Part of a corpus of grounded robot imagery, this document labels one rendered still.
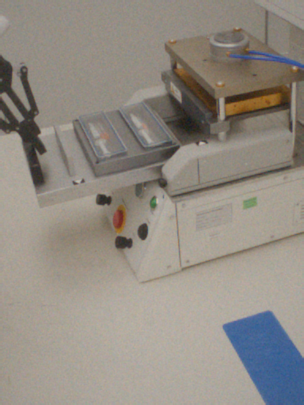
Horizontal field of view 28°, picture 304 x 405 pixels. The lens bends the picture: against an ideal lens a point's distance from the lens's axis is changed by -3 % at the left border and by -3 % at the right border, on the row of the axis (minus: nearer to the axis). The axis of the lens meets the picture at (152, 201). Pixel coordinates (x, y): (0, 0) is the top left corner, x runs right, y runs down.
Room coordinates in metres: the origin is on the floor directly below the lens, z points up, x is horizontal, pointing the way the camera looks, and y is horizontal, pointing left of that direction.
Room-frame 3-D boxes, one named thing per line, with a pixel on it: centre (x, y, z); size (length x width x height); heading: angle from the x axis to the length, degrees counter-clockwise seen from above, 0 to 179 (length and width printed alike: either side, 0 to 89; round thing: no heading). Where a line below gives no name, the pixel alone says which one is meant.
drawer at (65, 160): (1.05, 0.09, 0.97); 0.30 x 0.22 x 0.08; 105
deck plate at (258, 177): (1.13, -0.22, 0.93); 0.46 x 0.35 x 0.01; 105
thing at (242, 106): (1.12, -0.18, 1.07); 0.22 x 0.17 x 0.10; 15
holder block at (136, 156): (1.06, 0.04, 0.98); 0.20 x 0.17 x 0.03; 15
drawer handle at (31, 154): (1.02, 0.22, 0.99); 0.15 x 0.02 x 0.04; 15
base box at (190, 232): (1.10, -0.18, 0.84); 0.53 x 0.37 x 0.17; 105
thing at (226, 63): (1.11, -0.22, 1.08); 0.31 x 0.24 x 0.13; 15
